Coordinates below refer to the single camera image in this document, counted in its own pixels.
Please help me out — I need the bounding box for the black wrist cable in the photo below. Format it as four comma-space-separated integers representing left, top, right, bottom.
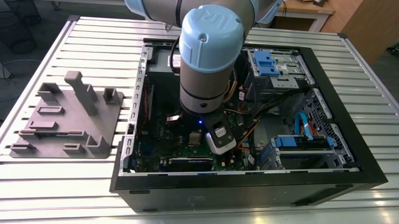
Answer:
170, 36, 182, 77

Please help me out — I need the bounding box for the wooden desk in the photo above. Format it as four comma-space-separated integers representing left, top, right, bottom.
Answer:
274, 0, 336, 32

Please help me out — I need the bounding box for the green motherboard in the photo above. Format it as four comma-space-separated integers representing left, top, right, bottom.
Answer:
135, 109, 247, 173

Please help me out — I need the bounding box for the wooden cabinet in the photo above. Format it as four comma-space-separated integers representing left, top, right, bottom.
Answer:
320, 0, 399, 66

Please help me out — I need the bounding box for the white power supply label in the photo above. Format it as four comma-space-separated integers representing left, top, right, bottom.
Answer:
167, 54, 182, 69

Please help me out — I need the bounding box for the blue plastic disk carrier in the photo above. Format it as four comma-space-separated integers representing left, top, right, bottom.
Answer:
259, 149, 276, 170
254, 50, 280, 77

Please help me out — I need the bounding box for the CPU socket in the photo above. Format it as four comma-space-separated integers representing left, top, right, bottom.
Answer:
184, 129, 207, 154

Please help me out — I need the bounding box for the green RAM stick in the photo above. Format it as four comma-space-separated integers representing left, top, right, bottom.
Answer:
35, 132, 72, 138

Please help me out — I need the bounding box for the silver CPU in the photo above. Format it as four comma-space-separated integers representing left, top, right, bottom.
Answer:
188, 131, 203, 146

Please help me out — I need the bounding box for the metal disk bay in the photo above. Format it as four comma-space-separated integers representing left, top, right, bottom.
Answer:
270, 136, 359, 171

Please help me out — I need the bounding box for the metal drive cage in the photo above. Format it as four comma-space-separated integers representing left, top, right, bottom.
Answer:
244, 49, 316, 100

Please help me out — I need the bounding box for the blue data wire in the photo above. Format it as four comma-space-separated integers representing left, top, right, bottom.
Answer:
294, 112, 316, 141

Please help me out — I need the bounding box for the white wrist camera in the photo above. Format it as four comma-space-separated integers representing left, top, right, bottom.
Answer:
204, 123, 238, 156

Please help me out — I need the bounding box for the grey power supply unit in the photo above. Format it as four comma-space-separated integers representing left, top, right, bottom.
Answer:
146, 49, 184, 113

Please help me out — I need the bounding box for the orange wire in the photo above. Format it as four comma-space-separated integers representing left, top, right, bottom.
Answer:
236, 130, 255, 153

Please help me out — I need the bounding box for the black cable bundle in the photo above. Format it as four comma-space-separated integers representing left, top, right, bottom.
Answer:
246, 86, 314, 122

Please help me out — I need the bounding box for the hard disk in blue carrier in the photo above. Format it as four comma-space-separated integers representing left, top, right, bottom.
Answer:
274, 136, 336, 150

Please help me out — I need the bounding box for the grey parts rack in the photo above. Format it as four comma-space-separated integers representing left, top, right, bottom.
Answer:
10, 70, 126, 160

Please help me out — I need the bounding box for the black graphics card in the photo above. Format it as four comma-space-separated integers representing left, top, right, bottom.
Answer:
167, 156, 216, 173

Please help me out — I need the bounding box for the black PC case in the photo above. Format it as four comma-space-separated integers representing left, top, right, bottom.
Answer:
108, 37, 390, 213

